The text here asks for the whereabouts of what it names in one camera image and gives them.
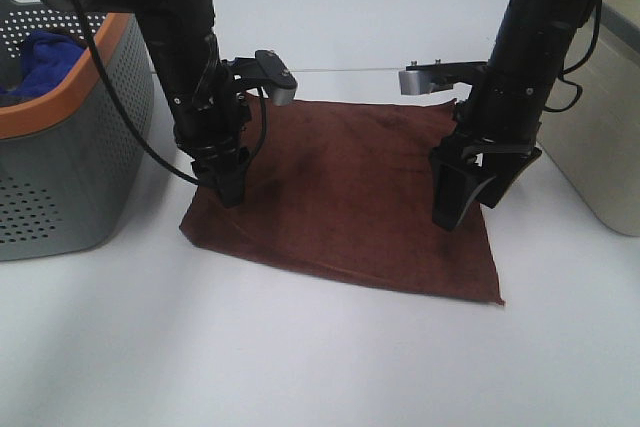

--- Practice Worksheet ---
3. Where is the beige plastic basket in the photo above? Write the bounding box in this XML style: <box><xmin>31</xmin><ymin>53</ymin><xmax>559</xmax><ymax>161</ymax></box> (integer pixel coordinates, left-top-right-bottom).
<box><xmin>538</xmin><ymin>0</ymin><xmax>639</xmax><ymax>237</ymax></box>

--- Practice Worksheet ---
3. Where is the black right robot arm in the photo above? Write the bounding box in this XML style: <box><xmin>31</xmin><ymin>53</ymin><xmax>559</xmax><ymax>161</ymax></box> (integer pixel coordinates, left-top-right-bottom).
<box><xmin>427</xmin><ymin>0</ymin><xmax>602</xmax><ymax>231</ymax></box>

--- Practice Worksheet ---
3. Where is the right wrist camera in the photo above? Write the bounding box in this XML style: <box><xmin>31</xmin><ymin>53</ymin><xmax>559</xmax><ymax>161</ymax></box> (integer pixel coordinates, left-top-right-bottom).
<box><xmin>398</xmin><ymin>61</ymin><xmax>487</xmax><ymax>96</ymax></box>

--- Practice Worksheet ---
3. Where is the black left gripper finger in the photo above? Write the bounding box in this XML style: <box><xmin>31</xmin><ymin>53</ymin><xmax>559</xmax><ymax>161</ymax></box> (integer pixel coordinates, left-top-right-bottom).
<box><xmin>212</xmin><ymin>168</ymin><xmax>246</xmax><ymax>208</ymax></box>

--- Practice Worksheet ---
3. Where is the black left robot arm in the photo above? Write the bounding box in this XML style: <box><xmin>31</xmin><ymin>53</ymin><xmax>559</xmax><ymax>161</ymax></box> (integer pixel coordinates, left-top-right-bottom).
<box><xmin>40</xmin><ymin>0</ymin><xmax>251</xmax><ymax>208</ymax></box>

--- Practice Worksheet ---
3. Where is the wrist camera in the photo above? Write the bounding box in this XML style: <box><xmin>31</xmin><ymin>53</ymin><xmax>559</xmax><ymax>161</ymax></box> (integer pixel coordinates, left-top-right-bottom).
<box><xmin>227</xmin><ymin>50</ymin><xmax>298</xmax><ymax>106</ymax></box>
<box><xmin>398</xmin><ymin>61</ymin><xmax>487</xmax><ymax>96</ymax></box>

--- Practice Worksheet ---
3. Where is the blue towel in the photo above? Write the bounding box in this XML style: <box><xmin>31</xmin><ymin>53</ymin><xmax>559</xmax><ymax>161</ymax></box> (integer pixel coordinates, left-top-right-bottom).
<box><xmin>1</xmin><ymin>29</ymin><xmax>87</xmax><ymax>99</ymax></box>

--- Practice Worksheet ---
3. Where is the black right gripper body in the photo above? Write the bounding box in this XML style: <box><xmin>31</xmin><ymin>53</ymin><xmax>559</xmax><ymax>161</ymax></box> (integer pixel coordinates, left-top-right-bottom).
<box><xmin>429</xmin><ymin>124</ymin><xmax>541</xmax><ymax>172</ymax></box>

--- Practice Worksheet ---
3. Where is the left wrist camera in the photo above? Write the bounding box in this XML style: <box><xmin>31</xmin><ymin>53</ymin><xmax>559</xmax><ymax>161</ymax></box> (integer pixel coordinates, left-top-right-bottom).
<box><xmin>227</xmin><ymin>50</ymin><xmax>298</xmax><ymax>106</ymax></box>

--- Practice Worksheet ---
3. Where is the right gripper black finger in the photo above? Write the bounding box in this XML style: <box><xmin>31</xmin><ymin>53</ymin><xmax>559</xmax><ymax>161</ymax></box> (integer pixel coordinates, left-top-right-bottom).
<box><xmin>430</xmin><ymin>156</ymin><xmax>483</xmax><ymax>232</ymax></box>
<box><xmin>478</xmin><ymin>147</ymin><xmax>542</xmax><ymax>208</ymax></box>

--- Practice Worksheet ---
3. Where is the grey basket with orange rim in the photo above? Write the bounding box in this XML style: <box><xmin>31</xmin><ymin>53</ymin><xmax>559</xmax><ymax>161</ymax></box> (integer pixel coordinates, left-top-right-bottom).
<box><xmin>1</xmin><ymin>0</ymin><xmax>154</xmax><ymax>262</ymax></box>

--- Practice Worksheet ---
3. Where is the brown towel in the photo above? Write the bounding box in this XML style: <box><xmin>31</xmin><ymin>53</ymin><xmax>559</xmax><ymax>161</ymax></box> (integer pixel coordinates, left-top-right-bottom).
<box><xmin>180</xmin><ymin>101</ymin><xmax>502</xmax><ymax>304</ymax></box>

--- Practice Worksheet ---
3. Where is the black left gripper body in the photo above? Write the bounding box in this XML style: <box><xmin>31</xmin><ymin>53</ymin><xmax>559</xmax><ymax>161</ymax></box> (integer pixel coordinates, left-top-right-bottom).
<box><xmin>173</xmin><ymin>125</ymin><xmax>249</xmax><ymax>187</ymax></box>

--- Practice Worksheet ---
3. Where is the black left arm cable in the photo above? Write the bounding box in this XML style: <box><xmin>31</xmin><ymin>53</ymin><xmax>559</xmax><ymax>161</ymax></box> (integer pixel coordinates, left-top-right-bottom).
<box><xmin>29</xmin><ymin>0</ymin><xmax>269</xmax><ymax>184</ymax></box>

